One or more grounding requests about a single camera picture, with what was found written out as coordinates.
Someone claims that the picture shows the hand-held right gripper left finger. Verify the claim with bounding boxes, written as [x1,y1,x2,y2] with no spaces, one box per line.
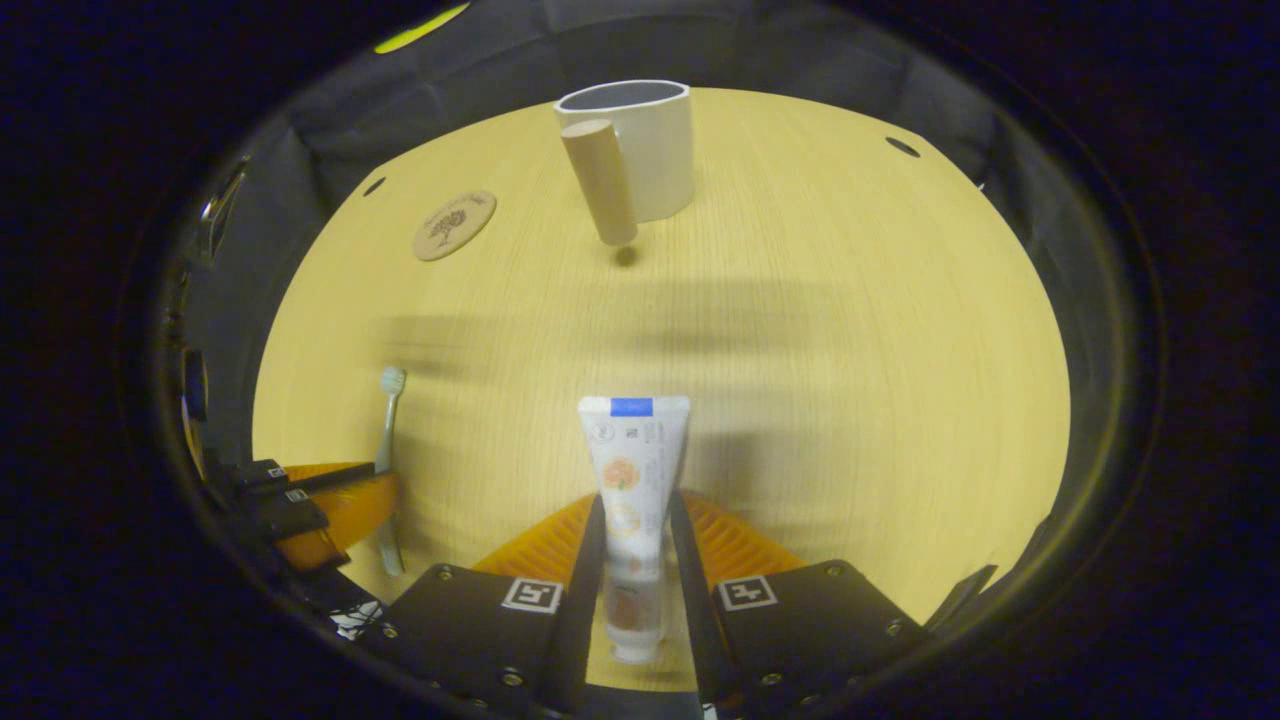
[385,492,608,716]

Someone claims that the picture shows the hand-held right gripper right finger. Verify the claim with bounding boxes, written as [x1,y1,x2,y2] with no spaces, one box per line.
[668,490,926,713]

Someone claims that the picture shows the pale green toothbrush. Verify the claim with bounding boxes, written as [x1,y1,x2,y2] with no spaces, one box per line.
[373,366,408,578]

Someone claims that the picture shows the white toothpaste tube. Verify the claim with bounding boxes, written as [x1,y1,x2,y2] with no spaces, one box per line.
[577,395,692,665]

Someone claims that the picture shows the round wooden coaster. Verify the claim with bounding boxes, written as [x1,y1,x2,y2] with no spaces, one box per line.
[412,190,498,263]

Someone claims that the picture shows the white cup with wooden handle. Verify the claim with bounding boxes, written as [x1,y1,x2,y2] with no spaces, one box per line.
[553,79,695,248]

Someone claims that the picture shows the light wooden desktop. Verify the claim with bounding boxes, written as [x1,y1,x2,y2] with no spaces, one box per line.
[252,87,1071,693]

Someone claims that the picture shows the black backdrop cloth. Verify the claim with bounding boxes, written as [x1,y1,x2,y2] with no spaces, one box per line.
[160,0,1151,641]

